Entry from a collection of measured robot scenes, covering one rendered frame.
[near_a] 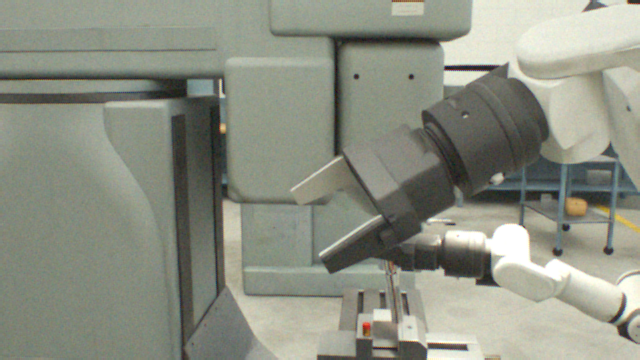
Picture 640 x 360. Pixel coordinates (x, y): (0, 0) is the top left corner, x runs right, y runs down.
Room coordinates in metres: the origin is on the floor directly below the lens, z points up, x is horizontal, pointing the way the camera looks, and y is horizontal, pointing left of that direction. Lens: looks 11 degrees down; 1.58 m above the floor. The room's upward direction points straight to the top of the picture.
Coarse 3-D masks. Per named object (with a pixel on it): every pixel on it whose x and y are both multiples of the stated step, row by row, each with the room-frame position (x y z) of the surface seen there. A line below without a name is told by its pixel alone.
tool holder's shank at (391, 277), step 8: (384, 272) 1.11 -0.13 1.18; (392, 272) 1.10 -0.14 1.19; (392, 280) 1.09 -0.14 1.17; (392, 288) 1.09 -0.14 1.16; (392, 296) 1.09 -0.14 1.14; (392, 304) 1.09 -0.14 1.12; (400, 304) 1.10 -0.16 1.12; (392, 312) 1.09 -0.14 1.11; (400, 312) 1.09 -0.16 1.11; (392, 320) 1.10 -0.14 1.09; (400, 320) 1.09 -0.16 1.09
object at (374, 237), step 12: (360, 228) 0.46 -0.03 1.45; (372, 228) 0.46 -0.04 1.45; (384, 228) 0.46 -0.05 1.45; (348, 240) 0.46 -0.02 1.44; (360, 240) 0.46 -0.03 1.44; (372, 240) 0.46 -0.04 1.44; (384, 240) 0.46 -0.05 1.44; (396, 240) 0.46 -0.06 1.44; (324, 252) 0.46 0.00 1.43; (336, 252) 0.46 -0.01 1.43; (348, 252) 0.46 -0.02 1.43; (360, 252) 0.46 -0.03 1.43; (372, 252) 0.47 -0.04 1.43; (324, 264) 0.46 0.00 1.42; (336, 264) 0.46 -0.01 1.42; (348, 264) 0.46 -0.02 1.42
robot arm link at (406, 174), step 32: (448, 96) 0.53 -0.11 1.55; (416, 128) 0.52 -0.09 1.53; (448, 128) 0.49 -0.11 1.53; (480, 128) 0.49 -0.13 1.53; (352, 160) 0.52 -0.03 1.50; (384, 160) 0.51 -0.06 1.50; (416, 160) 0.49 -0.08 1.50; (448, 160) 0.50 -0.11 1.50; (480, 160) 0.48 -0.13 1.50; (512, 160) 0.49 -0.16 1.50; (384, 192) 0.47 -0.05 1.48; (416, 192) 0.48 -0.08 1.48; (448, 192) 0.49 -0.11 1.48; (416, 224) 0.47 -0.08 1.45
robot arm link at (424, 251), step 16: (416, 240) 1.08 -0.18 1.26; (432, 240) 1.08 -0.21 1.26; (448, 240) 1.05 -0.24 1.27; (464, 240) 1.05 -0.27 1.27; (416, 256) 1.06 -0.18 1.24; (432, 256) 1.05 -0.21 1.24; (448, 256) 1.04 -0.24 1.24; (464, 256) 1.03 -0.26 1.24; (448, 272) 1.05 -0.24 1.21; (464, 272) 1.04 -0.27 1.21
